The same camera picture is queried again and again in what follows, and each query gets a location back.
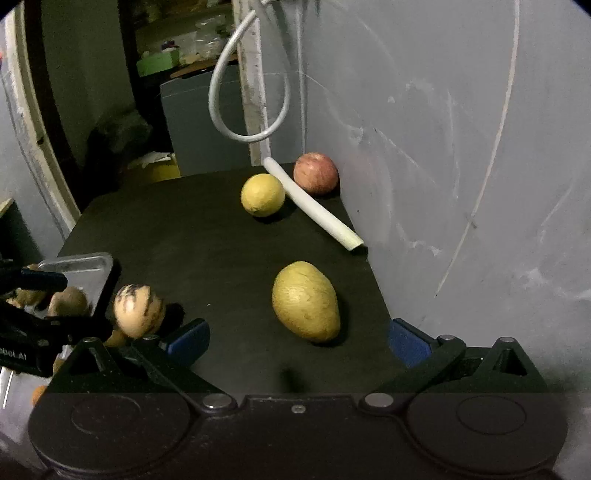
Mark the metal tray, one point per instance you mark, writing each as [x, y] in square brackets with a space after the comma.
[87, 272]

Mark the grey cabinet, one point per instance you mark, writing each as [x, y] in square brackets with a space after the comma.
[203, 124]

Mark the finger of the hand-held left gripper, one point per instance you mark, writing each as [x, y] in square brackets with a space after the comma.
[69, 330]
[41, 279]

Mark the pale striped pepino melon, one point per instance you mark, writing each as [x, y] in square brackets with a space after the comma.
[138, 311]

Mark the yellow lemon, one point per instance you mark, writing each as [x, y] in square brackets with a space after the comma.
[262, 194]

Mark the red apple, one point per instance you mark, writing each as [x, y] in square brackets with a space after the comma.
[316, 173]

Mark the small brown fruit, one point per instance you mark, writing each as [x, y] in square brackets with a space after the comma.
[59, 362]

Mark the dark bag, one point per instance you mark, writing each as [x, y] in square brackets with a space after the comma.
[117, 138]

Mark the green box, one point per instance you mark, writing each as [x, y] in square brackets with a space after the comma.
[159, 62]

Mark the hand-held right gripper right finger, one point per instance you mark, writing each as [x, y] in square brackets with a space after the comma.
[408, 344]

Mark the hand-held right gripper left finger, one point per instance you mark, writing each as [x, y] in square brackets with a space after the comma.
[189, 344]

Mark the small orange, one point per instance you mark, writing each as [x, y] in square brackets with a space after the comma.
[40, 396]

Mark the yellow box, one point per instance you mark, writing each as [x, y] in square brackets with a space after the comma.
[157, 170]

